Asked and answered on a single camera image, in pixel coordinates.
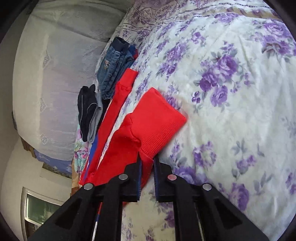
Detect red track pants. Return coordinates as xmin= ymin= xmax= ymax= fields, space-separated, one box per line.
xmin=80 ymin=68 xmax=187 ymax=187

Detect folded floral blanket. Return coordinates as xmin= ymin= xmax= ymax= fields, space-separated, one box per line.
xmin=74 ymin=125 xmax=92 ymax=174

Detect folded dark pants stack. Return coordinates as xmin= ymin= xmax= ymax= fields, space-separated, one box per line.
xmin=77 ymin=84 xmax=110 ymax=144

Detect folded blue jeans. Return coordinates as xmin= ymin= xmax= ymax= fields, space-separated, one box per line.
xmin=96 ymin=37 xmax=135 ymax=99

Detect window with white frame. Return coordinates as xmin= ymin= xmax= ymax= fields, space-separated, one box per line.
xmin=20 ymin=187 xmax=63 ymax=240

